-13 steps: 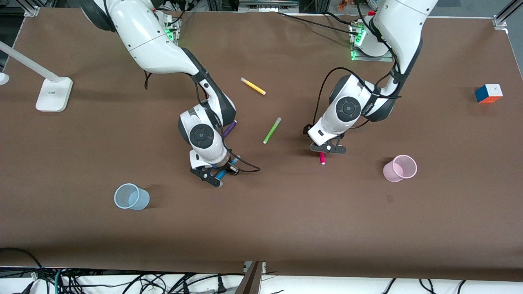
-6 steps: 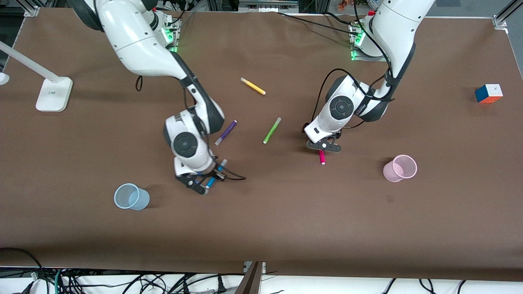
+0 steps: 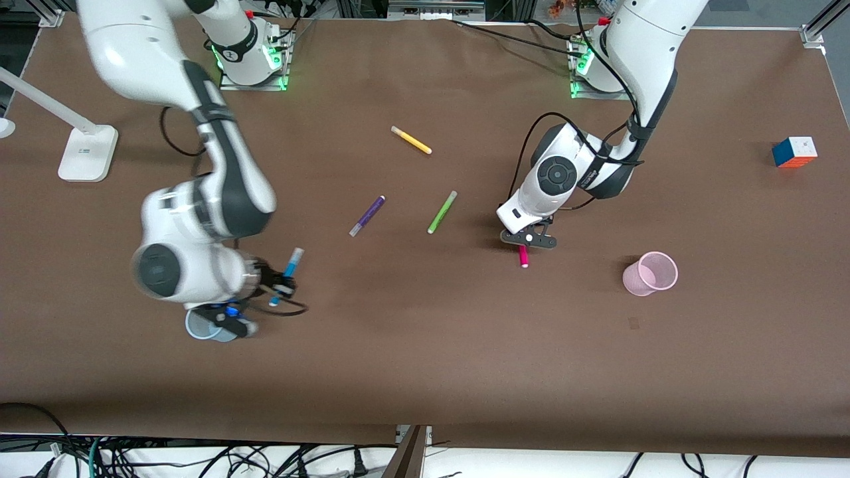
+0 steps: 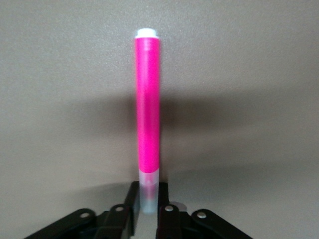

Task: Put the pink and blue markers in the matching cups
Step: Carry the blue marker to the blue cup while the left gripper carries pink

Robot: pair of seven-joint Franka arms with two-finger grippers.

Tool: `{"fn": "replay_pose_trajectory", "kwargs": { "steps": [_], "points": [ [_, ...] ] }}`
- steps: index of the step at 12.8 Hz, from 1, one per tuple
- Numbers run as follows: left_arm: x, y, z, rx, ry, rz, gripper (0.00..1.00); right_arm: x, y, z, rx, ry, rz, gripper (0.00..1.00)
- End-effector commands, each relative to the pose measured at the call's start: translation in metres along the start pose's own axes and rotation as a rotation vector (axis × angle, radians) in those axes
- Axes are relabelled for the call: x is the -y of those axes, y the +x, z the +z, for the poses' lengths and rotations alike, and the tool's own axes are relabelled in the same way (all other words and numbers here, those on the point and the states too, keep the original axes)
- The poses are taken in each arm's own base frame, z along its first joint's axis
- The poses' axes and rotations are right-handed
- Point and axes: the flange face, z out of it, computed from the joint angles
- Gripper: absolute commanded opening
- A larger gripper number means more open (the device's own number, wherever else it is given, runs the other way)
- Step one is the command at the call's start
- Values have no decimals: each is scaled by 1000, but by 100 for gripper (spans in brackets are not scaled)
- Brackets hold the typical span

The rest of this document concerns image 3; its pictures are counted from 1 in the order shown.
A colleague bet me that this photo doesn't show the blue marker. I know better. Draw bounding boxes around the blue marker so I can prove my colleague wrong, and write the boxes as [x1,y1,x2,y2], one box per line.
[268,247,305,308]

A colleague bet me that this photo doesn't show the translucent blue plastic cup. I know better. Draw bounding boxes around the translucent blue plastic cup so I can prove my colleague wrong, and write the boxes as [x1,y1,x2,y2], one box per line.
[185,309,241,343]

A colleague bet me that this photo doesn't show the green marker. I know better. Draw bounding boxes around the green marker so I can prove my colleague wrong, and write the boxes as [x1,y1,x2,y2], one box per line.
[427,191,458,235]

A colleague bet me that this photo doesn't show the purple marker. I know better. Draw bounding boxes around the purple marker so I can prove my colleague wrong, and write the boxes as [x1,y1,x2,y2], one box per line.
[349,195,386,238]

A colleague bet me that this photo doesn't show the translucent pink plastic cup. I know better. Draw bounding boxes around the translucent pink plastic cup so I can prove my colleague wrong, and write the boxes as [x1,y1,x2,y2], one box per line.
[622,251,679,297]

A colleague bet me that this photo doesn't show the yellow marker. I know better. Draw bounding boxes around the yellow marker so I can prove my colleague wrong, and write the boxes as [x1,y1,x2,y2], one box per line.
[390,125,433,155]

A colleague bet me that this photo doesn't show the brown table cover sheet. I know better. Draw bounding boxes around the brown table cover sheet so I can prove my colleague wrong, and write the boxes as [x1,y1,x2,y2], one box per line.
[0,13,850,459]

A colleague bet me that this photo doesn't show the white desk lamp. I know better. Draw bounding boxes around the white desk lamp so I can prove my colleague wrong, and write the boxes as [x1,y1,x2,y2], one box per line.
[0,66,120,183]

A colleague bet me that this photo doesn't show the grey metal device box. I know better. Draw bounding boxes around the grey metal device box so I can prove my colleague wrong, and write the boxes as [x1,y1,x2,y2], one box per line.
[387,0,487,21]

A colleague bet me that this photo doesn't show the multicolour puzzle cube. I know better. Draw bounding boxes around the multicolour puzzle cube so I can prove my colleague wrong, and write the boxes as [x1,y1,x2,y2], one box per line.
[772,136,819,169]

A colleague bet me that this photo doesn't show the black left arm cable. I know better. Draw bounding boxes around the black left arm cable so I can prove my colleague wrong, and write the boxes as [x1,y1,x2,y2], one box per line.
[510,0,646,212]

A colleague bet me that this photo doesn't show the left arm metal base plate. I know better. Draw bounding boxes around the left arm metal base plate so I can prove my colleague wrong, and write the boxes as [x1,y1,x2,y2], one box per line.
[569,35,640,101]

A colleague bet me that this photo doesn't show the black cable across table edge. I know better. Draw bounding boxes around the black cable across table edge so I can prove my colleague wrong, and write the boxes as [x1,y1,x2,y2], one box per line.
[452,19,586,51]

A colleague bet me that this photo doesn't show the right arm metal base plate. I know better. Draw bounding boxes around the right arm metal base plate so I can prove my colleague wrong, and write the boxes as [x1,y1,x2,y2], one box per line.
[219,32,292,92]

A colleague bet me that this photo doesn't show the black cable loop under table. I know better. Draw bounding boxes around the black cable loop under table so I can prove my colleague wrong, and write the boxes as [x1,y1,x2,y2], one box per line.
[0,401,75,467]

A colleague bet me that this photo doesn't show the aluminium frame profile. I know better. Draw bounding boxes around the aluminium frame profile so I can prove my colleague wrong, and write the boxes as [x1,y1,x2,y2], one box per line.
[800,0,850,48]

